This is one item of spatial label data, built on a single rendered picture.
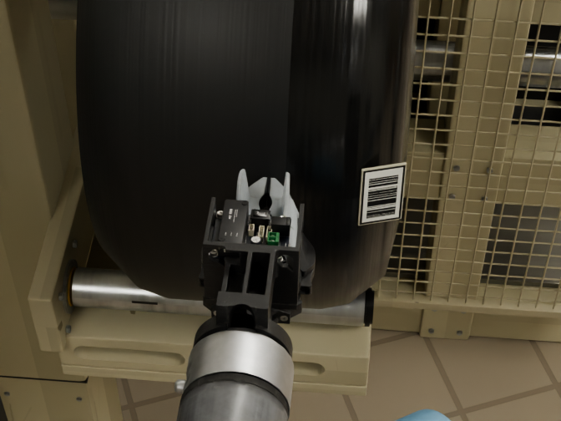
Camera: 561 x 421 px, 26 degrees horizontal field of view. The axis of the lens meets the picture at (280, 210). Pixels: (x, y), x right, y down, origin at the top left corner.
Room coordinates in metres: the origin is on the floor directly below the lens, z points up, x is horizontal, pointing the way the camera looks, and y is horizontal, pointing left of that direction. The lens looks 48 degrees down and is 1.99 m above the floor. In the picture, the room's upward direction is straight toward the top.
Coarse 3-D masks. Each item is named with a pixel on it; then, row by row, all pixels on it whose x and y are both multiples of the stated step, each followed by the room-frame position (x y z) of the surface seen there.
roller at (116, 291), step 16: (80, 272) 0.86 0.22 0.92; (96, 272) 0.86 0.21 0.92; (112, 272) 0.86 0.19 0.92; (80, 288) 0.84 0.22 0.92; (96, 288) 0.84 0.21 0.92; (112, 288) 0.84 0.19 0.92; (128, 288) 0.84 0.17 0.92; (368, 288) 0.84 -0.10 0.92; (80, 304) 0.83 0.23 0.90; (96, 304) 0.83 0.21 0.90; (112, 304) 0.83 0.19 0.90; (128, 304) 0.83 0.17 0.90; (144, 304) 0.83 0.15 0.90; (160, 304) 0.83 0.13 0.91; (176, 304) 0.82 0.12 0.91; (192, 304) 0.82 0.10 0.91; (352, 304) 0.82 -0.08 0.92; (368, 304) 0.82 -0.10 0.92; (304, 320) 0.81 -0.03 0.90; (320, 320) 0.81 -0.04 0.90; (336, 320) 0.81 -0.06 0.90; (352, 320) 0.81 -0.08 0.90; (368, 320) 0.81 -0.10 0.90
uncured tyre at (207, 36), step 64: (128, 0) 0.79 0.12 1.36; (192, 0) 0.78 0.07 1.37; (256, 0) 0.78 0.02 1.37; (320, 0) 0.78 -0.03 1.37; (384, 0) 0.79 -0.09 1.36; (128, 64) 0.76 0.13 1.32; (192, 64) 0.75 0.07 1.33; (256, 64) 0.75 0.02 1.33; (320, 64) 0.75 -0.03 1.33; (384, 64) 0.76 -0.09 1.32; (128, 128) 0.73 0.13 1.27; (192, 128) 0.72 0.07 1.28; (256, 128) 0.72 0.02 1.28; (320, 128) 0.72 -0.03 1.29; (384, 128) 0.73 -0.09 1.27; (128, 192) 0.71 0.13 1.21; (192, 192) 0.71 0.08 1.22; (320, 192) 0.70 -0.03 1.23; (128, 256) 0.72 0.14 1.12; (192, 256) 0.70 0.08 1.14; (320, 256) 0.69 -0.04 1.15; (384, 256) 0.73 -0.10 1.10
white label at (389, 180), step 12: (372, 168) 0.71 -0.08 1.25; (384, 168) 0.71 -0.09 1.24; (396, 168) 0.71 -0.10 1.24; (372, 180) 0.71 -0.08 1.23; (384, 180) 0.71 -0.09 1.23; (396, 180) 0.71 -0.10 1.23; (360, 192) 0.70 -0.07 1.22; (372, 192) 0.71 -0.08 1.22; (384, 192) 0.71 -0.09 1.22; (396, 192) 0.71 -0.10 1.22; (360, 204) 0.70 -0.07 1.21; (372, 204) 0.70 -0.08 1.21; (384, 204) 0.71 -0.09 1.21; (396, 204) 0.71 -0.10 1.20; (360, 216) 0.70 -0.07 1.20; (372, 216) 0.70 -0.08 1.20; (384, 216) 0.70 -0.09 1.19; (396, 216) 0.71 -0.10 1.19
